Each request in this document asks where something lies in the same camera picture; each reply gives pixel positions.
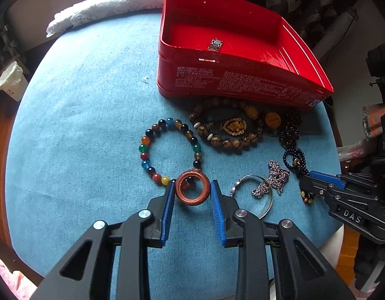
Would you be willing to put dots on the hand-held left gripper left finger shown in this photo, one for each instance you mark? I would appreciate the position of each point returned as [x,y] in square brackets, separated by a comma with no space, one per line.
[168,212]

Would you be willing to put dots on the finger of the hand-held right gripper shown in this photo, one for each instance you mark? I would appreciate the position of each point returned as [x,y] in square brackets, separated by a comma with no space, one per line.
[326,178]
[314,187]

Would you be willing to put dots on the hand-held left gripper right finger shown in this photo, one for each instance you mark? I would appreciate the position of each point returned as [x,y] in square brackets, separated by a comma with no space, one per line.
[218,212]

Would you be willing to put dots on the silver bangle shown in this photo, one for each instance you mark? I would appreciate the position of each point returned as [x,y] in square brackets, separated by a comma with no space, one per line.
[269,205]

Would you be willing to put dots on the round amber pendant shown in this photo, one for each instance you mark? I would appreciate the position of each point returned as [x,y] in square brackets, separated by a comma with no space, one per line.
[272,120]

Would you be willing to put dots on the gold figure pendant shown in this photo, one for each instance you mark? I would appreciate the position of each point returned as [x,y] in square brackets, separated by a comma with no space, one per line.
[233,126]

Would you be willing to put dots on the red tin box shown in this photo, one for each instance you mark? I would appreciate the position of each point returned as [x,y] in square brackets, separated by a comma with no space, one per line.
[192,78]

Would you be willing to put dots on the silver metal watch band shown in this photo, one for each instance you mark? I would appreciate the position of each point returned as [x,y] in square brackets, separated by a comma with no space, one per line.
[215,44]

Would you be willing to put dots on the clear pink-printed plastic bag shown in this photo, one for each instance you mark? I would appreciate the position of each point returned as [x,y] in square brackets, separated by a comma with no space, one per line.
[352,153]

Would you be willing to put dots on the orange patterned bag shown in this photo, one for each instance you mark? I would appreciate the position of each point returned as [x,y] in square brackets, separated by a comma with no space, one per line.
[373,122]

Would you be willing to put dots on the blue table cloth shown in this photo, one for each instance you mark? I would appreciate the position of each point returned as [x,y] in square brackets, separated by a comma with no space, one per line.
[86,131]

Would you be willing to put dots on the black device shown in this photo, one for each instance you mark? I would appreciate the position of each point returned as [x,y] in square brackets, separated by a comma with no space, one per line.
[380,65]

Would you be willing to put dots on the pink cloth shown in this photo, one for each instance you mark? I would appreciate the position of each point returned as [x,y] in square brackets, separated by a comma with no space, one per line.
[11,281]

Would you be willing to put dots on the dark leaf-patterned curtain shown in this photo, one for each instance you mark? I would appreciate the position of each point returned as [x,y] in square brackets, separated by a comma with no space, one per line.
[289,0]

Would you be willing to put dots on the white lined trash bin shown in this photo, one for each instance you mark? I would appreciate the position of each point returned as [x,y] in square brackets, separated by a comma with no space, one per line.
[12,84]

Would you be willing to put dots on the white lace cloth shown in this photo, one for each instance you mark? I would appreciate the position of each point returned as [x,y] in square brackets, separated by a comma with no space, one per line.
[111,6]

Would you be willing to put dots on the grey patterned window curtain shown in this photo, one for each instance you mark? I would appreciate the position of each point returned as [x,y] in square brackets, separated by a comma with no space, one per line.
[4,43]

